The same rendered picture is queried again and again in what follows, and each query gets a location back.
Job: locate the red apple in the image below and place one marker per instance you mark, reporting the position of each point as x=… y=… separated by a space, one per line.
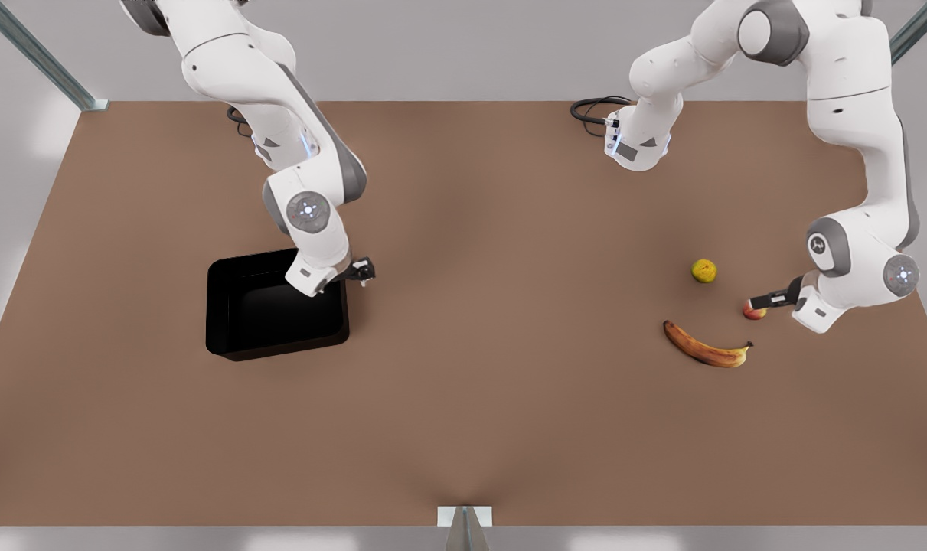
x=753 y=311

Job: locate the black storage box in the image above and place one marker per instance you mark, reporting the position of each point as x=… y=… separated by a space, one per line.
x=275 y=306

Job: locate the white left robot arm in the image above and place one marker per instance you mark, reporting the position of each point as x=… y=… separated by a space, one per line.
x=853 y=115

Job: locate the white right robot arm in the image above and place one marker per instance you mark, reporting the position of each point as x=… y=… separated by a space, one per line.
x=302 y=145

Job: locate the yellow-green round fruit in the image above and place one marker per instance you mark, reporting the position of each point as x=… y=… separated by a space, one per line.
x=704 y=270

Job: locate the spotted yellow banana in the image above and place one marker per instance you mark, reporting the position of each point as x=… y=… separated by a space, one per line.
x=704 y=348

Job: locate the silver frame post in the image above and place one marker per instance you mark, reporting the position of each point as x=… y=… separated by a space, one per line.
x=38 y=53
x=918 y=27
x=464 y=528

